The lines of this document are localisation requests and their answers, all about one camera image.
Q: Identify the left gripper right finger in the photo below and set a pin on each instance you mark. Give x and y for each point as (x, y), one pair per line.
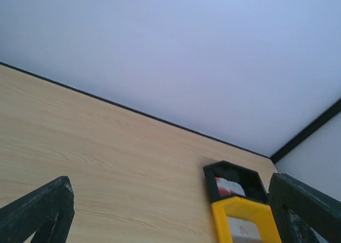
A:
(300, 211)

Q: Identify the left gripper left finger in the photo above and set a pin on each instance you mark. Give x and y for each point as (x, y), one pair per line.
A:
(46, 214)

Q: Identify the white patterned card stack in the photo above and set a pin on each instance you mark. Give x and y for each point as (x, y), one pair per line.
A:
(243, 231)

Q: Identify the red dotted card stack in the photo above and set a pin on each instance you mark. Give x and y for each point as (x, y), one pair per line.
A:
(227, 188)

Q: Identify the black bin with red cards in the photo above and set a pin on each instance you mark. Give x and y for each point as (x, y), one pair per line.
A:
(247, 178)

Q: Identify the yellow bin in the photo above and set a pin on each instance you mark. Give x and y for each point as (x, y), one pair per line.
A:
(247, 210)

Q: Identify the black aluminium frame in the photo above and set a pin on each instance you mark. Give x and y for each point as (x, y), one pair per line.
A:
(298, 139)

